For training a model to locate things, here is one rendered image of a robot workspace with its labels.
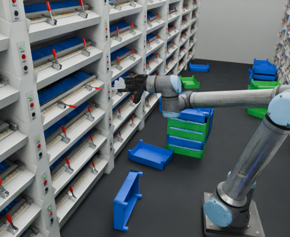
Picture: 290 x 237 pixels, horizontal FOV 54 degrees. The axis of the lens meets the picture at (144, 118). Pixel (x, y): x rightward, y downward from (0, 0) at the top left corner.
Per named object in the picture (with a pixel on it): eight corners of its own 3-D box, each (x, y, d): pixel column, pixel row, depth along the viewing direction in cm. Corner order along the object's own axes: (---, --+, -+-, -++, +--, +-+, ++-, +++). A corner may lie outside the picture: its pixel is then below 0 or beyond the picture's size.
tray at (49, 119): (102, 88, 177) (106, 75, 172) (41, 133, 126) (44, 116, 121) (75, 73, 179) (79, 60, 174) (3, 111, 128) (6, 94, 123)
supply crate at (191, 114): (210, 112, 228) (212, 103, 225) (206, 123, 211) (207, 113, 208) (175, 106, 237) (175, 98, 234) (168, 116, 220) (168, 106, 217)
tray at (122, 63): (140, 61, 237) (146, 46, 229) (108, 83, 185) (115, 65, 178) (119, 50, 239) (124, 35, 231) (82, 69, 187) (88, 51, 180)
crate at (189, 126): (209, 121, 232) (210, 112, 228) (205, 132, 215) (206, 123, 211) (174, 115, 241) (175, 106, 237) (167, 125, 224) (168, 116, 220)
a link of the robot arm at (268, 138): (237, 217, 149) (322, 98, 107) (222, 235, 137) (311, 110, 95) (213, 197, 156) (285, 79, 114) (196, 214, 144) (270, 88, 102)
